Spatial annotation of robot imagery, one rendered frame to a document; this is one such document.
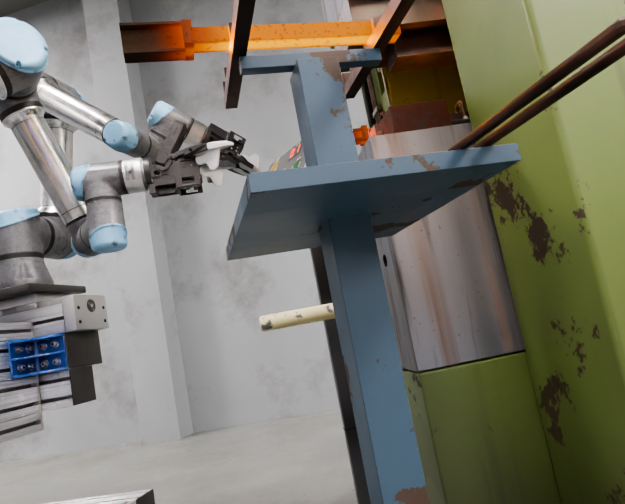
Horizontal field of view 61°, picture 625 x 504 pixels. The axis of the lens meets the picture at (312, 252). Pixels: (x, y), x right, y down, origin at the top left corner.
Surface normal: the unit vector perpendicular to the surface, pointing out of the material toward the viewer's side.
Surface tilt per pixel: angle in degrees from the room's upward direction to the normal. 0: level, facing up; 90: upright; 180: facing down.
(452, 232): 90
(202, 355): 90
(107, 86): 90
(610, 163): 90
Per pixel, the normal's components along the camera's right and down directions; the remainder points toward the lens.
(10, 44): 0.64, -0.30
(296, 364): -0.22, -0.10
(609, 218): 0.11, -0.16
